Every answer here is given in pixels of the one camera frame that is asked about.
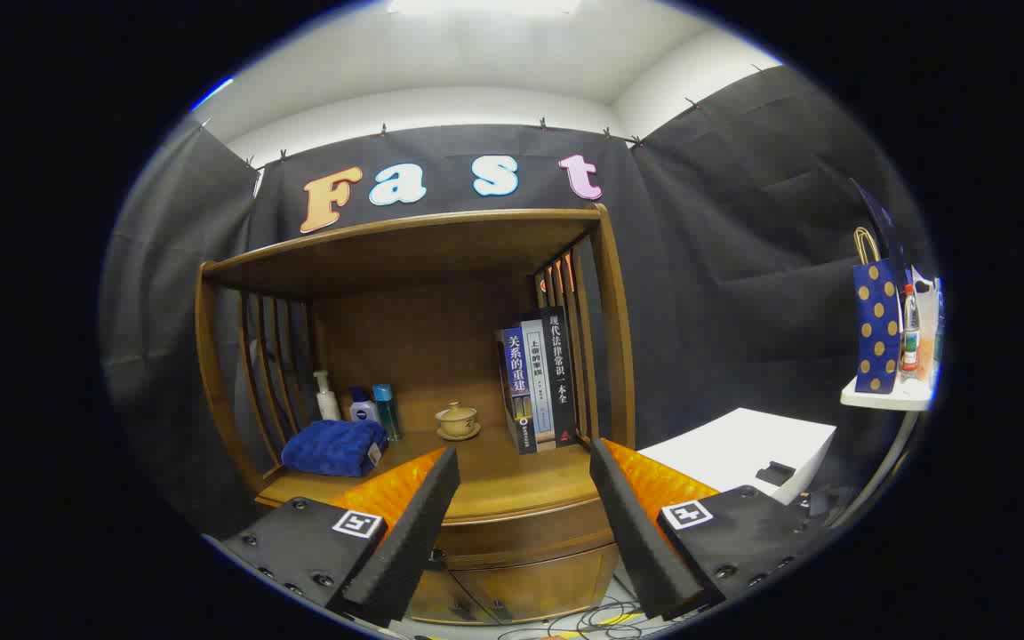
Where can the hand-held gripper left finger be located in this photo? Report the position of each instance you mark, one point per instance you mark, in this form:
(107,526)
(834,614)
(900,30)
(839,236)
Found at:
(423,524)

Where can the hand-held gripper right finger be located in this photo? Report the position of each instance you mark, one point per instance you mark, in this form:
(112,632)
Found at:
(632,524)

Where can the wooden drawer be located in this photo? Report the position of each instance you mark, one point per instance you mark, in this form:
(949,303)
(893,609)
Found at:
(521,533)

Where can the wooden countertop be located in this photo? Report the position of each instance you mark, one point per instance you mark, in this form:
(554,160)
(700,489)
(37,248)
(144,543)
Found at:
(512,471)

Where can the wooden cabinet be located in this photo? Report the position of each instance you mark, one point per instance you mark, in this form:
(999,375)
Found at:
(405,258)

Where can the beige lidded teacup with saucer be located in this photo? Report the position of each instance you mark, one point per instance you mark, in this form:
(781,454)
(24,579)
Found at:
(459,422)

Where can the blue folded towel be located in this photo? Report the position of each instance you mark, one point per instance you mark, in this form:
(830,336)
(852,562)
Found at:
(334,449)

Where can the teal bottle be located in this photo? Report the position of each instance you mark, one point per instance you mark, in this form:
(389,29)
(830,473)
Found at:
(385,409)

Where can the white lotion bottle blue cap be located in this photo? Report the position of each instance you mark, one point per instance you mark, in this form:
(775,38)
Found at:
(363,411)

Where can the white box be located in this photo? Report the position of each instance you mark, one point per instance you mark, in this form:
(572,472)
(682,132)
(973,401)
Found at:
(734,444)

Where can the white pump bottle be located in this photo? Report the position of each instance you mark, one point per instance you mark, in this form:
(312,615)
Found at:
(328,407)

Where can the book with pale spine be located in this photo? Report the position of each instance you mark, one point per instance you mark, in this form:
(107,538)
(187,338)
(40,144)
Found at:
(540,391)

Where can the white side shelf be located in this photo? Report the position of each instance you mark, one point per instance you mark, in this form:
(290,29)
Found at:
(885,396)

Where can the blue polka dot gift bag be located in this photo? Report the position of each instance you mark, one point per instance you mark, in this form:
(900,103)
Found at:
(876,329)

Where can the water bottle red label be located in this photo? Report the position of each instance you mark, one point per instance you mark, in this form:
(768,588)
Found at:
(910,333)

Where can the ceiling light panel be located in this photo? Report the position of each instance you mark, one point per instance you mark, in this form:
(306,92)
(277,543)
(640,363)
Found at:
(485,5)

